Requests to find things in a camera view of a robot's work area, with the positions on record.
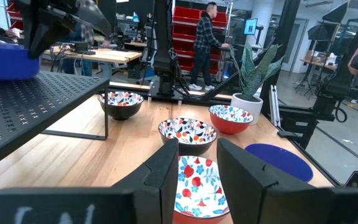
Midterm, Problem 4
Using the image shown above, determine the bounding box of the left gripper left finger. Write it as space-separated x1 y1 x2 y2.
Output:
0 138 180 224

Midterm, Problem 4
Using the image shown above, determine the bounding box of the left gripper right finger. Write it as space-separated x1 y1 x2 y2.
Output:
216 138 358 224

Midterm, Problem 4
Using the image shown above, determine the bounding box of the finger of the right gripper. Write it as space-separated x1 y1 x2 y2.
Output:
73 0 113 38
26 21 76 60

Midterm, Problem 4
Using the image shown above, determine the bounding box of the blue plate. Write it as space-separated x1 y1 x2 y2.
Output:
244 142 314 183

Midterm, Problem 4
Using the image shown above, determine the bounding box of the red floral plate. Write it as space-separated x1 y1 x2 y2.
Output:
172 155 231 224

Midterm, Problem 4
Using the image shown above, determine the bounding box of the blue mini bowl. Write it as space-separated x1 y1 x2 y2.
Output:
0 42 42 81

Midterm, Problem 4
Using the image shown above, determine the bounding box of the black floral mini bowl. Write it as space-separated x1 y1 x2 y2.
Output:
158 117 218 156
97 91 145 121

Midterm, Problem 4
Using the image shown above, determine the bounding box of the red floral mini bowl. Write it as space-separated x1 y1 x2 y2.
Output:
209 105 255 136

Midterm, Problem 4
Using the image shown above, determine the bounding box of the red bin storage rack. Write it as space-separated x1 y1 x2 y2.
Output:
172 5 229 75
6 2 24 31

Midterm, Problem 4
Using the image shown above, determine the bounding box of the wooden workbench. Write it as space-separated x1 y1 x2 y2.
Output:
44 46 143 80

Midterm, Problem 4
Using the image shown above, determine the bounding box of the black perforated metal shelf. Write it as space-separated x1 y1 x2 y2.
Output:
0 70 110 174

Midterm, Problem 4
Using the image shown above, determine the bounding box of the snake plant in white pot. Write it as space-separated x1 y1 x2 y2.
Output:
229 43 285 126

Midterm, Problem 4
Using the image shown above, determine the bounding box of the silver aluminium extrusion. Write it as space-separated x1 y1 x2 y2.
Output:
268 84 282 128

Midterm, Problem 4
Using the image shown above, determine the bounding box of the computer monitor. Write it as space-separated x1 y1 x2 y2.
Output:
244 17 259 35

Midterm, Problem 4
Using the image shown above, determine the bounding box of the black studio softbox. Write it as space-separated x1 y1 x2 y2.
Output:
321 1 349 23
307 24 328 41

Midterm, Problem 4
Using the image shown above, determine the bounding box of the black rig upright post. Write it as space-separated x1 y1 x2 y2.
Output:
259 0 301 116

